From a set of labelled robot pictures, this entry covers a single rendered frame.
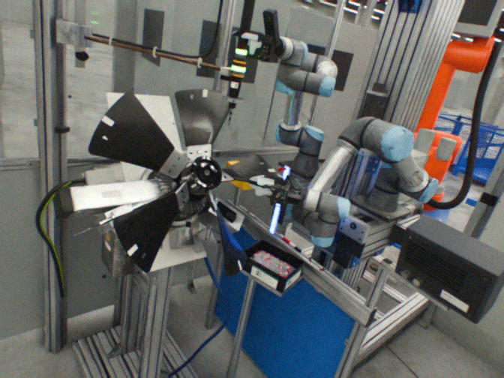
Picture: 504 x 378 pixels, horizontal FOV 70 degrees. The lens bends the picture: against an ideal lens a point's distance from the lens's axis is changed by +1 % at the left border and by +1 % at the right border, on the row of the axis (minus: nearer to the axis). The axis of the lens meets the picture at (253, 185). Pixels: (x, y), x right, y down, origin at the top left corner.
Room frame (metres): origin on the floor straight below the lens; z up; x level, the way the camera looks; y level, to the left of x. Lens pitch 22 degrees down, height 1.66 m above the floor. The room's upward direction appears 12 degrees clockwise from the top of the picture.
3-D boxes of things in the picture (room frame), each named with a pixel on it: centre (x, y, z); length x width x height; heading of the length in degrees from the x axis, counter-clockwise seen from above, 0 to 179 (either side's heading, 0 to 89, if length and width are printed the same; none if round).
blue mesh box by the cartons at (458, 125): (7.54, -3.83, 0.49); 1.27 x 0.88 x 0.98; 123
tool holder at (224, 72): (1.21, 0.13, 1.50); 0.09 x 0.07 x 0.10; 78
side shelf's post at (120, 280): (1.53, 0.59, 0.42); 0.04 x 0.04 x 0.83; 43
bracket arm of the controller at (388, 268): (1.00, -0.57, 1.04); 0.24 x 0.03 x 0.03; 43
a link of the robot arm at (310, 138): (1.98, -0.26, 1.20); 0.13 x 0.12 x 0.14; 80
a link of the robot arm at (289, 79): (1.43, -0.06, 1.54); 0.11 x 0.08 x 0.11; 80
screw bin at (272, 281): (1.22, -0.14, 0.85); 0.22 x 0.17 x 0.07; 59
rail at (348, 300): (1.38, -0.21, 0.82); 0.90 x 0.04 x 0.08; 43
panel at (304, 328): (1.38, -0.21, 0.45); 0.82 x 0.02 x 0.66; 43
